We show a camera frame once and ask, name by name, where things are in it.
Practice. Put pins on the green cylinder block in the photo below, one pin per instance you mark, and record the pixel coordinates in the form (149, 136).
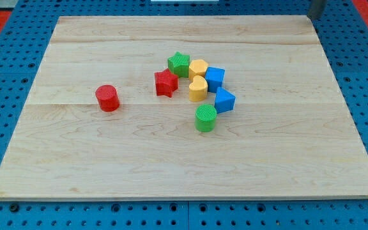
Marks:
(205, 118)

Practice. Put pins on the yellow heart block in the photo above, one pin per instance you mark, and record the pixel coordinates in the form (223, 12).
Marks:
(198, 89)

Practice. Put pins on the red star block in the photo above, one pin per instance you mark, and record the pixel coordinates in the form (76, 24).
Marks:
(165, 83)

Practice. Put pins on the blue triangle block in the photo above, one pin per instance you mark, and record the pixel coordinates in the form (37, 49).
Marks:
(224, 100)

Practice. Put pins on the blue cube block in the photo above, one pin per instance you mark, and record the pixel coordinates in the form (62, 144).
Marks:
(214, 77)

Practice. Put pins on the yellow hexagon block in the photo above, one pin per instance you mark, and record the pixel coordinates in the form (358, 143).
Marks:
(197, 67)

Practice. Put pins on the green star block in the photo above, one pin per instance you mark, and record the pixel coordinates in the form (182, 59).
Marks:
(178, 64)

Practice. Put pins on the red cylinder block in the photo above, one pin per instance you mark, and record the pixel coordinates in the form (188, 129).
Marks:
(107, 98)

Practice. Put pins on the wooden board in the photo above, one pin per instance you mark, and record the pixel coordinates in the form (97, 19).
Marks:
(290, 135)

